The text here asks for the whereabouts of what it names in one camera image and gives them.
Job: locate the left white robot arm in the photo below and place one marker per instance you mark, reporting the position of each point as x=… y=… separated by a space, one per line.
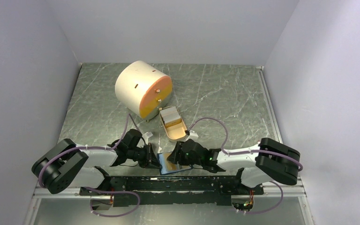
x=69 y=165

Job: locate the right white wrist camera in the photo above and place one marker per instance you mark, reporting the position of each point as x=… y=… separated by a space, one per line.
x=192 y=135

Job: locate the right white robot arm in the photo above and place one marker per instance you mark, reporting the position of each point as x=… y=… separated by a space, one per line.
x=266 y=161

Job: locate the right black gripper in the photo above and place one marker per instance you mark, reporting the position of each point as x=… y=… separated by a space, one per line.
x=176 y=155

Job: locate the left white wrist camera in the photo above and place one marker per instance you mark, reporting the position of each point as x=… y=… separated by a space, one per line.
x=147 y=135

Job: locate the stack of white cards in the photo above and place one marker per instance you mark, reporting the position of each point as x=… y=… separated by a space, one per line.
x=170 y=114

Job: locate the round white drawer cabinet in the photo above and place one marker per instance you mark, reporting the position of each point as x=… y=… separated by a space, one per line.
x=143 y=89

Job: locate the blue leather card holder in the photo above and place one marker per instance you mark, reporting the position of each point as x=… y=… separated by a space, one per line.
x=164 y=166

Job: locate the tan oval card tray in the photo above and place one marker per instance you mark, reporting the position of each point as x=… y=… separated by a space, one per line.
x=175 y=130

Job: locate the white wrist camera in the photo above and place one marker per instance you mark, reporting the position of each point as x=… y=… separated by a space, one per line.
x=147 y=135
x=192 y=135

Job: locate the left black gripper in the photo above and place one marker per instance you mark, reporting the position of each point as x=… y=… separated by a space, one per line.
x=150 y=160

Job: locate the black base frame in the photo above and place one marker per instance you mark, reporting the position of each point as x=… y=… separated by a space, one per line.
x=123 y=191

